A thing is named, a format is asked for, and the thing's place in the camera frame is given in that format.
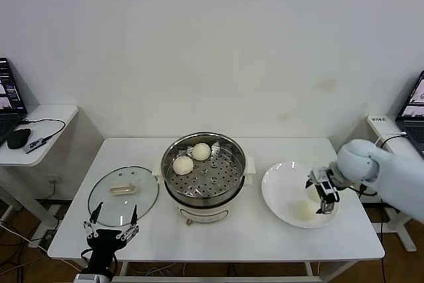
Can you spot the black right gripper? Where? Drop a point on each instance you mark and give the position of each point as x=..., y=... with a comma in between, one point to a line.
x=320, y=190

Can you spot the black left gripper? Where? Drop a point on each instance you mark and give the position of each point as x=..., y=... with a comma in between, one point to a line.
x=106, y=240

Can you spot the white steamed baozi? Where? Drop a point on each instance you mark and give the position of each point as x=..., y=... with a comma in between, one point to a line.
x=201, y=151
x=303, y=210
x=312, y=195
x=183, y=165

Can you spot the glass pot lid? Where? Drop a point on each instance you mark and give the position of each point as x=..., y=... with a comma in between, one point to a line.
x=109, y=206

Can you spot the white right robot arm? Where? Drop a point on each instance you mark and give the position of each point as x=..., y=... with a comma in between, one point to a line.
x=361, y=163

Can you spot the perforated steel steamer basket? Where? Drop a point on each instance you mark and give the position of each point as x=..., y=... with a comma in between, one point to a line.
x=218, y=177

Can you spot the white round plate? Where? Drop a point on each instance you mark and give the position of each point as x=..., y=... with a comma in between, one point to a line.
x=281, y=190

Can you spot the cream electric cooking pot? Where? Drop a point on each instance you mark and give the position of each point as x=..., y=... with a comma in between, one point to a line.
x=205, y=211

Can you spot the white side desk with label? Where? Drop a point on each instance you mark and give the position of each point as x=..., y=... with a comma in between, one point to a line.
x=377, y=129

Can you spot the small printed desk label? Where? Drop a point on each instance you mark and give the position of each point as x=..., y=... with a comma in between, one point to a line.
x=378, y=119

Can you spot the grey usb hub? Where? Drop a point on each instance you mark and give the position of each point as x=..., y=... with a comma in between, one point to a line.
x=34, y=145

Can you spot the white side desk with mouse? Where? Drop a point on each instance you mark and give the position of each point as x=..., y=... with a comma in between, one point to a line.
x=49, y=114

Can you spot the black computer mouse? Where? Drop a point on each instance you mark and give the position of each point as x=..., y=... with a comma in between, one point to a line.
x=18, y=138

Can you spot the grey laptop with open screen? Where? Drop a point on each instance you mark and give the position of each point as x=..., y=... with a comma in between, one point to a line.
x=414, y=104

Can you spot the black laptop with pink screen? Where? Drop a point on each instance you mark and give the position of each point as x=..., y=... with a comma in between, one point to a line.
x=10, y=97

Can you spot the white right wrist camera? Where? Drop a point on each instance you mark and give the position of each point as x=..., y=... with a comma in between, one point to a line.
x=327, y=187

